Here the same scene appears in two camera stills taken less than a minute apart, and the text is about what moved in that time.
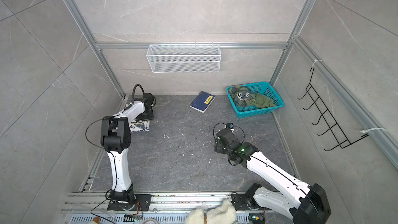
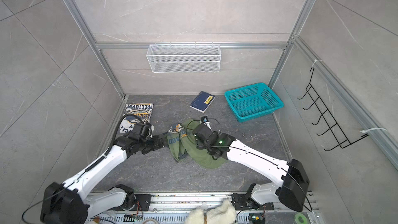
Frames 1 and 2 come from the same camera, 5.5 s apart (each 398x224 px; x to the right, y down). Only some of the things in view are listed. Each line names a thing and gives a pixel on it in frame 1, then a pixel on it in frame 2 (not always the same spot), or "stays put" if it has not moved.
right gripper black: (217, 146) -> (198, 144)
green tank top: (244, 96) -> (182, 144)
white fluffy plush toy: (225, 213) stays put
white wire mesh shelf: (184, 58) stays put
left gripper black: (151, 117) -> (157, 144)
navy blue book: (202, 101) stays put
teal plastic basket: (254, 99) stays put
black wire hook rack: (318, 105) stays put
